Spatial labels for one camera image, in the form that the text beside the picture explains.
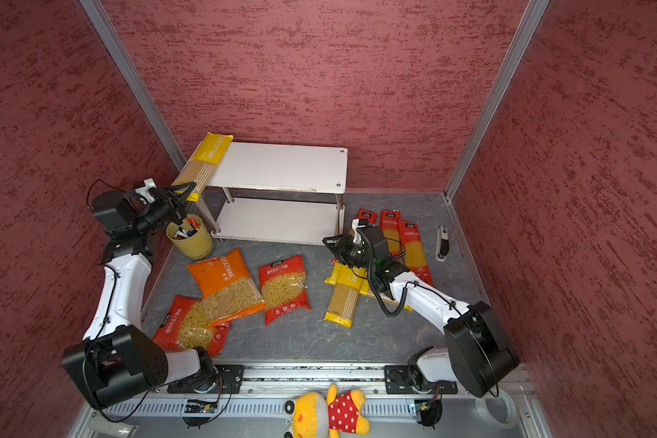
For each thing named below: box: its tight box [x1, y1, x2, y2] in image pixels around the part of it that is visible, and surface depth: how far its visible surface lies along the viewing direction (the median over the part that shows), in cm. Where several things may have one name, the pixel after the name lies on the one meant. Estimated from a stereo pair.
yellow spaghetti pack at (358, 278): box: [323, 261, 415, 313], surface depth 92 cm
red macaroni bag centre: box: [258, 254, 312, 327], surface depth 89 cm
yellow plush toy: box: [283, 384, 371, 438], surface depth 66 cm
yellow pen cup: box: [166, 213, 213, 261], surface depth 94 cm
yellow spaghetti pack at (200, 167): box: [171, 131, 234, 202], surface depth 79 cm
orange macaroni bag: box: [186, 247, 266, 329], surface depth 89 cm
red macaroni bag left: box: [152, 294, 232, 356], surface depth 81 cm
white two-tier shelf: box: [199, 140, 349, 246], surface depth 84 cm
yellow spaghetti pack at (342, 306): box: [323, 282, 360, 329], surface depth 87 cm
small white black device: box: [436, 225, 450, 262], surface depth 102 cm
